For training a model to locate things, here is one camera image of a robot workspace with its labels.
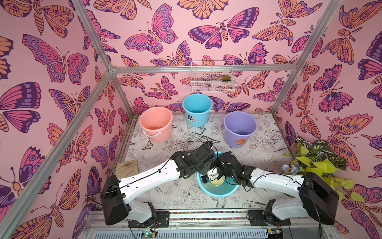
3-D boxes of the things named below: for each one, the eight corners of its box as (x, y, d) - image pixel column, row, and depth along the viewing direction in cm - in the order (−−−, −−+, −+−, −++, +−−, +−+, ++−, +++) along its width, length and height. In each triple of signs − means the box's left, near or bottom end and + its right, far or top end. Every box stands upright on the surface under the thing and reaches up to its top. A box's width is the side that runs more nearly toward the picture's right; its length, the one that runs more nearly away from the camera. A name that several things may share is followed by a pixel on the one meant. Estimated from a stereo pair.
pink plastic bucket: (143, 148, 103) (134, 132, 89) (149, 124, 117) (143, 106, 103) (173, 148, 103) (169, 132, 88) (175, 124, 117) (172, 106, 103)
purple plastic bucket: (222, 150, 101) (226, 134, 88) (219, 128, 114) (222, 111, 100) (251, 150, 101) (260, 134, 87) (245, 128, 114) (252, 111, 100)
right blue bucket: (183, 130, 113) (181, 113, 99) (184, 111, 126) (183, 93, 112) (211, 130, 112) (213, 113, 99) (209, 110, 126) (211, 93, 112)
